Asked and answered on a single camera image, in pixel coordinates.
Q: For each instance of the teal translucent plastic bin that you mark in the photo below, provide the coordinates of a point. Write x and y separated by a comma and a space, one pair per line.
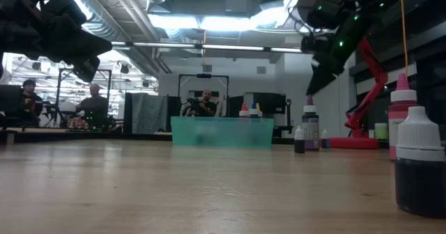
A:
223, 133

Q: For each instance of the person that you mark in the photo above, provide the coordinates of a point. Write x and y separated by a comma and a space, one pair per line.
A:
30, 101
205, 105
93, 105

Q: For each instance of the large yellow food coloring bottle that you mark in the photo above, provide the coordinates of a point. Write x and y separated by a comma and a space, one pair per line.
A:
260, 110

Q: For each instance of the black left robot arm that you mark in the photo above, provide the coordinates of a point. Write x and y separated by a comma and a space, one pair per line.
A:
17, 25

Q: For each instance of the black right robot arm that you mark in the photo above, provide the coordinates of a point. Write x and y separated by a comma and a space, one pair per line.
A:
366, 11

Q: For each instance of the grey ceiling unit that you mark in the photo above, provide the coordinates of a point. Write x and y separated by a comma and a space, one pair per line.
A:
238, 2

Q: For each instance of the red desk lamp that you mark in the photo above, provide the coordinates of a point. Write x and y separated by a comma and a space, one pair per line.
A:
369, 98

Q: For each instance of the long ceiling light strip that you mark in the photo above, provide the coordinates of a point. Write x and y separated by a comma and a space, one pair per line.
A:
223, 47

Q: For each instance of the large red food coloring bottle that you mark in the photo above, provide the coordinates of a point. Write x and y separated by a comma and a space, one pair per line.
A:
244, 110

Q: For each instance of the small dark food coloring bottle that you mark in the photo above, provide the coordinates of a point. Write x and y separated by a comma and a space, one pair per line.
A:
299, 141
420, 178

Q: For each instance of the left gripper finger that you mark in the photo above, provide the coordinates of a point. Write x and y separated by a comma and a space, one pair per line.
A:
81, 68
94, 67

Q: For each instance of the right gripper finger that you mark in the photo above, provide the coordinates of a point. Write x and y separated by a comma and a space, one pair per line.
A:
322, 77

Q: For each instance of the grey cloth partition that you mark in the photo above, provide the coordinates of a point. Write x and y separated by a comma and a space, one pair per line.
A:
149, 113

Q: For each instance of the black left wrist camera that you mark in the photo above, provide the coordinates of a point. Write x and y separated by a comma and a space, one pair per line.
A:
64, 6

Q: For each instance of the large purple food coloring bottle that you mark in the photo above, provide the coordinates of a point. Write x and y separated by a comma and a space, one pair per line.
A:
310, 126

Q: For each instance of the pale green jar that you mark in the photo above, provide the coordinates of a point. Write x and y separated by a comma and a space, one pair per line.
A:
381, 131

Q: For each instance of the black stand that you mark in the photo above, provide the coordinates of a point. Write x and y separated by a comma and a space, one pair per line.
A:
288, 112

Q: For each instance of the large pink food coloring bottle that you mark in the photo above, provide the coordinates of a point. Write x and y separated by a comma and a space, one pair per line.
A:
399, 122

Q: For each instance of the large blue food coloring bottle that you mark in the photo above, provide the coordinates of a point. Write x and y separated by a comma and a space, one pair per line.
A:
254, 109

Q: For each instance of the small blue food coloring bottle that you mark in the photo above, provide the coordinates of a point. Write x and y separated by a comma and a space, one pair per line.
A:
324, 140

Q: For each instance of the black background rig frame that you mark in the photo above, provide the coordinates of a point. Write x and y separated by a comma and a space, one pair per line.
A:
104, 70
203, 76

